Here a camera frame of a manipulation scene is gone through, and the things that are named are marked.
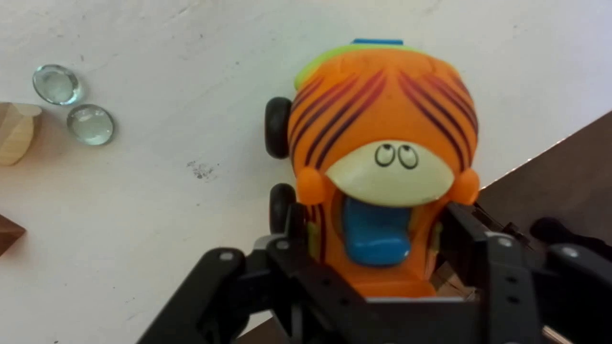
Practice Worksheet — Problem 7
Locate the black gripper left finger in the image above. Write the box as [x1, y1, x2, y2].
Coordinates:
[136, 201, 384, 344]

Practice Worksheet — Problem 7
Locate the dark brown wooden block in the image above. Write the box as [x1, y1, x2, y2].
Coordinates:
[0, 214, 27, 258]

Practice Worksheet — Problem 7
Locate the orange tiger toy car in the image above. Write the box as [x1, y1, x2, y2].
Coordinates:
[264, 36, 484, 300]

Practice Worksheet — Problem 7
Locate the clear glass bead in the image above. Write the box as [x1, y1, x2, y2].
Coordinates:
[30, 63, 84, 107]
[65, 103, 116, 149]

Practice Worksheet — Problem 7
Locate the light wooden block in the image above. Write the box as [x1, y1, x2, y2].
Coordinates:
[0, 101, 44, 168]

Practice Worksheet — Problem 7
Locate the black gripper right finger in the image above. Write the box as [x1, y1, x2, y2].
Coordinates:
[440, 203, 612, 344]

